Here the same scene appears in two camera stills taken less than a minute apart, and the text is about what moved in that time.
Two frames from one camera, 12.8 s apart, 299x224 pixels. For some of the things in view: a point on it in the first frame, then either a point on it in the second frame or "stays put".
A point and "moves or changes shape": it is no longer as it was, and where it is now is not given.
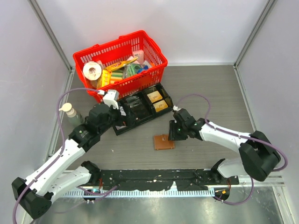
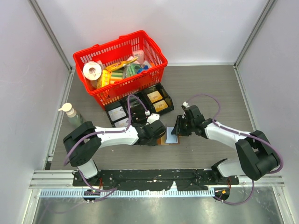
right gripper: x=173 y=135 → x=178 y=129
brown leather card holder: x=161 y=142 moves or changes shape
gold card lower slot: x=160 y=105 stays put
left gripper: x=122 y=118 → x=153 y=143
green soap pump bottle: x=74 y=119 stays put
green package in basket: x=130 y=69 stays put
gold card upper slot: x=154 y=96 stays put
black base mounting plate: x=163 y=180 stays put
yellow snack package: x=105 y=80 stays put
